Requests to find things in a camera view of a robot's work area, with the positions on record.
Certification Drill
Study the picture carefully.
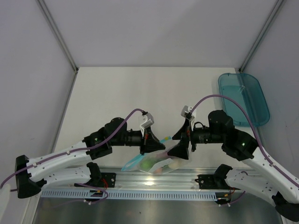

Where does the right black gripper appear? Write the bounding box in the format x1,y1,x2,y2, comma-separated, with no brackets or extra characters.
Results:
168,118,224,160

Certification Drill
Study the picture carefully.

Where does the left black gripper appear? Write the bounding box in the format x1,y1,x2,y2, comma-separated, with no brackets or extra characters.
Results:
111,126,165,155

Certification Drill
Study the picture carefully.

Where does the purple eggplant toy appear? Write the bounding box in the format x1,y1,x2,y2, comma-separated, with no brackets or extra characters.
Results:
154,152,171,161

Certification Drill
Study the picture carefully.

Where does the green bell pepper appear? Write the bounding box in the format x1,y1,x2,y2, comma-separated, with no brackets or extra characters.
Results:
149,158,159,166

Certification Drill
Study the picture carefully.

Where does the clear zip top bag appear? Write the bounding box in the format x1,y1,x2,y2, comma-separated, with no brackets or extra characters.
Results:
121,136,191,175

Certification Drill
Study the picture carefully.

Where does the green cucumber toy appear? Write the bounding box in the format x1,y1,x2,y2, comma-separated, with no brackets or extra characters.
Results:
140,159,153,171

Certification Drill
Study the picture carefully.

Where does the pink peach toy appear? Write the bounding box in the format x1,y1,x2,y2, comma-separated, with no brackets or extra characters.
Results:
154,167,164,174

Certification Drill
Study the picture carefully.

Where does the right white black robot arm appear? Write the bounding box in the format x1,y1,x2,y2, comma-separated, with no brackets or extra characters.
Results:
168,110,299,222

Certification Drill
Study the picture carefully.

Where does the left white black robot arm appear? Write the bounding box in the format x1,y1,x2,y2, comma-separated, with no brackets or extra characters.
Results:
15,117,165,199

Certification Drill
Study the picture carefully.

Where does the teal plastic bin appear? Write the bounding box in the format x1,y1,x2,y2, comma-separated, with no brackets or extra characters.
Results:
218,73,270,127

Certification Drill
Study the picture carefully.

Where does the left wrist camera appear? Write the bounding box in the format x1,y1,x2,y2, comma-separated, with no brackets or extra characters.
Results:
138,112,154,136

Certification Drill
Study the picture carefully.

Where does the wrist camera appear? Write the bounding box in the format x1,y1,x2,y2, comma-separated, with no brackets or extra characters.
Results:
181,105,197,130
138,112,154,136

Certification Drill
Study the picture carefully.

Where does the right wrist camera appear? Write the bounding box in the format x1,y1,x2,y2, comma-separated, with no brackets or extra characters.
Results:
181,105,197,130

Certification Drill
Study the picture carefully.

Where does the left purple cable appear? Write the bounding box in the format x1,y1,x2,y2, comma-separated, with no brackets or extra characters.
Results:
0,108,148,208

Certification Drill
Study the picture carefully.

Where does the purple cable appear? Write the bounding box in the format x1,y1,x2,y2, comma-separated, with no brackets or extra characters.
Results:
188,94,299,207
0,108,148,208

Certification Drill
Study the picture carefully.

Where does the aluminium rail beam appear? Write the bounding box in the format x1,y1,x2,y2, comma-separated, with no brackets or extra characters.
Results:
44,166,264,192

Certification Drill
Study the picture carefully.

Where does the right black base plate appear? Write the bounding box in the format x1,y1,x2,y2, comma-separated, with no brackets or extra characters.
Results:
194,174,233,190

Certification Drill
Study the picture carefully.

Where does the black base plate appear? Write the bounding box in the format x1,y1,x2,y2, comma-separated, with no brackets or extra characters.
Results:
194,174,233,190
83,173,116,188

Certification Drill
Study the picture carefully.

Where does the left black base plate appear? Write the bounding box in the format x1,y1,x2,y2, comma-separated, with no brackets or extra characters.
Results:
83,173,116,188

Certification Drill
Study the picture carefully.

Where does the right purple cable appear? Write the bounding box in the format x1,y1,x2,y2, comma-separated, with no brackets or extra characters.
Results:
188,94,299,207

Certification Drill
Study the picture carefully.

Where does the white slotted cable duct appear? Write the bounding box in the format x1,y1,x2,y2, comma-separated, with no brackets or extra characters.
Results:
41,189,217,201

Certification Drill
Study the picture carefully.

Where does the right aluminium frame post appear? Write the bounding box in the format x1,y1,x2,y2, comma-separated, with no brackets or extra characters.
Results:
236,0,287,73

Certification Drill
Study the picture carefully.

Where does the aluminium frame post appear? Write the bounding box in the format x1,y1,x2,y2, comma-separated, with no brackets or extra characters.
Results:
236,0,287,73
36,0,79,73

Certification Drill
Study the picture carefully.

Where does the left aluminium frame post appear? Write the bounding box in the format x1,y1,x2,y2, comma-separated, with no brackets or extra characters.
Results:
36,0,79,73

